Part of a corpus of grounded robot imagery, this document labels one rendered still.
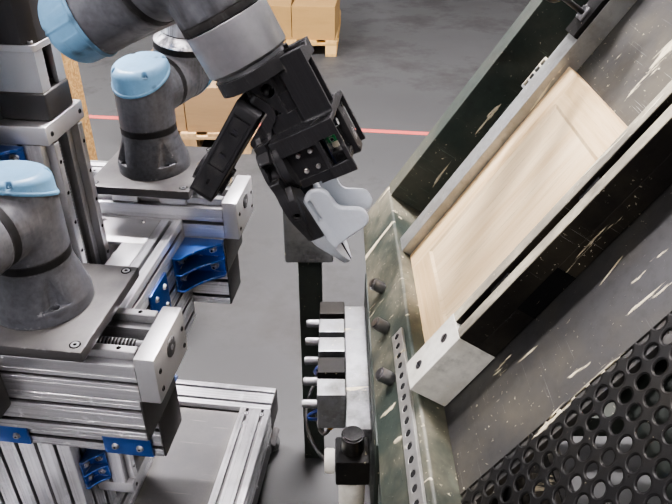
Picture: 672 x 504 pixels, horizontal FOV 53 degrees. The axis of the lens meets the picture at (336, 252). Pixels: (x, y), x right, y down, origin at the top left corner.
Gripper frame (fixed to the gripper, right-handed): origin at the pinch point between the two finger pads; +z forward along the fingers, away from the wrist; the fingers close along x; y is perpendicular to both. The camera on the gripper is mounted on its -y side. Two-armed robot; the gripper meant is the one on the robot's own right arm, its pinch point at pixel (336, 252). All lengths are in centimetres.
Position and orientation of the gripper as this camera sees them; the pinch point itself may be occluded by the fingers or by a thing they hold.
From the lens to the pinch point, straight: 67.9
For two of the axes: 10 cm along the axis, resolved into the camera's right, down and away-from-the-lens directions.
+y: 8.8, -3.2, -3.5
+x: 1.3, -5.4, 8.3
